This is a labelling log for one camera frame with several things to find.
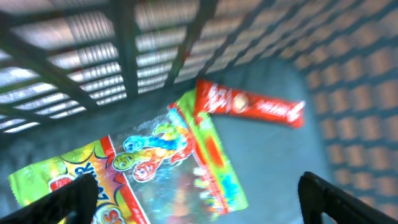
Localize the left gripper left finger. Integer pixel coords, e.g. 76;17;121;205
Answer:
1;174;98;224

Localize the red Nescafe stick sachet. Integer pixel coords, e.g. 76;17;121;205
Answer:
194;79;305;128

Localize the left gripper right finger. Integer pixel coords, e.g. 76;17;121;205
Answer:
298;171;397;224

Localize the grey plastic shopping basket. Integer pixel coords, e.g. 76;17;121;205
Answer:
1;1;397;223

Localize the green Haribo worms bag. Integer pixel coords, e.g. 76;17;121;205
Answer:
9;91;248;223

